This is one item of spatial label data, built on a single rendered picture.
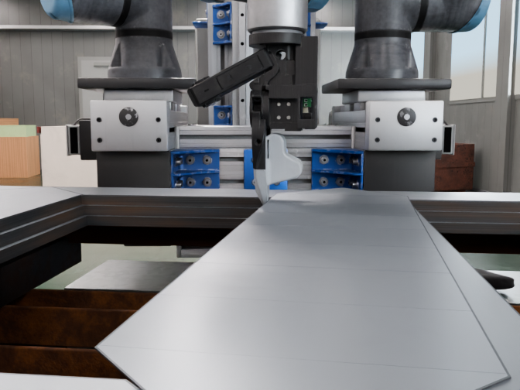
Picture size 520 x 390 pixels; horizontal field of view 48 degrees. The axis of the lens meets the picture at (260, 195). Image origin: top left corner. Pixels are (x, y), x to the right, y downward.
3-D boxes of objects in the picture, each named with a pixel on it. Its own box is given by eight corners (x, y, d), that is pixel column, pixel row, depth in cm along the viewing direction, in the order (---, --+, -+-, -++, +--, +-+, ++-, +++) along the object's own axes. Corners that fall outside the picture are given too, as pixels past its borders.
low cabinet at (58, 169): (40, 204, 670) (36, 126, 659) (94, 183, 898) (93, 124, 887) (203, 204, 671) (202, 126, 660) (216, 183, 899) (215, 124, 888)
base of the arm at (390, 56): (339, 83, 131) (340, 38, 130) (406, 83, 131) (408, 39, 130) (352, 79, 116) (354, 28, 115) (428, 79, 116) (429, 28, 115)
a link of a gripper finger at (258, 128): (264, 170, 71) (264, 97, 70) (251, 170, 71) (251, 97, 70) (268, 167, 75) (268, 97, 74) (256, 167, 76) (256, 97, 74)
